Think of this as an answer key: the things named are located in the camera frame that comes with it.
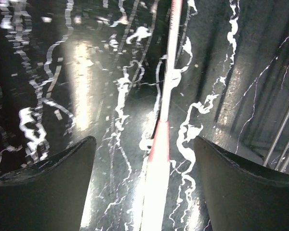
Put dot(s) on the pink badminton racket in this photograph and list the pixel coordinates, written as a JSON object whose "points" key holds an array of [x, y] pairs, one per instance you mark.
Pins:
{"points": [[158, 166]]}

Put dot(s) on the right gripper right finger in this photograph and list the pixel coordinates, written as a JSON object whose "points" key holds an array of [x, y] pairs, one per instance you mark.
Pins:
{"points": [[241, 195]]}

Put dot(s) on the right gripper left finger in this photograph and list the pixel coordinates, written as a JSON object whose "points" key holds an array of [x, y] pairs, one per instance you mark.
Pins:
{"points": [[50, 194]]}

